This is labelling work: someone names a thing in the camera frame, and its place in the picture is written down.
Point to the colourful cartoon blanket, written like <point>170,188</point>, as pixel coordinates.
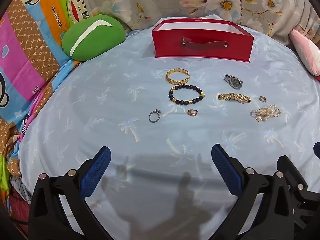
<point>27,55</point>

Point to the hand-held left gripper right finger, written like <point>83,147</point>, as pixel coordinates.
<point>226,171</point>

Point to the grey floral blanket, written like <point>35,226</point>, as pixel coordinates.
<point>162,0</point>

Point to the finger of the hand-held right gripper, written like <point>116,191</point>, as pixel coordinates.
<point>317,150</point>
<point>292,172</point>

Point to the silver wristwatch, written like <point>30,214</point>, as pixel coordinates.
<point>235,82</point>

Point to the light blue bed sheet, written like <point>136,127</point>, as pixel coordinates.
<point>100,120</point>

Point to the pink plush pillow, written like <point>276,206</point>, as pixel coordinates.
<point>306,52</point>

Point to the gold wristwatch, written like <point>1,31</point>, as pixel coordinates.
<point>232,97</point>

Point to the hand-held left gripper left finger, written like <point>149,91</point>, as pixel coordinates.
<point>96,172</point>

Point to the red box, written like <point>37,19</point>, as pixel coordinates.
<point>170,43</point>

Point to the green pillow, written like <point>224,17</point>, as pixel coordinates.
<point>100,42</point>

